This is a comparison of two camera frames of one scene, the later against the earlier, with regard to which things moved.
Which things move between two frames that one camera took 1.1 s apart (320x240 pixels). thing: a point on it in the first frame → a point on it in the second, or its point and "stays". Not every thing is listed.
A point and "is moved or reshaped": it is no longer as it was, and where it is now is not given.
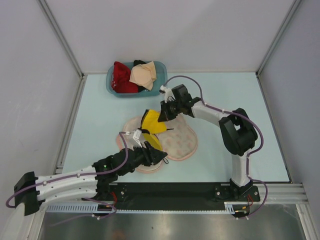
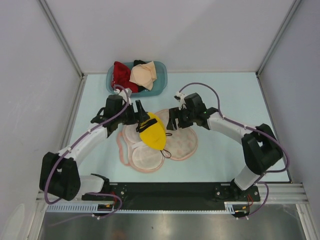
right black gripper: (165, 115) → (173, 114)
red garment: (121, 76) stays
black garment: (138, 62) stays
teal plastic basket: (161, 80) stays
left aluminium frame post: (71, 56) stays
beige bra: (144, 74) stays
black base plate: (169, 196) stays
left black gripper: (151, 156) → (142, 115)
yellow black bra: (150, 126) is moved or reshaped
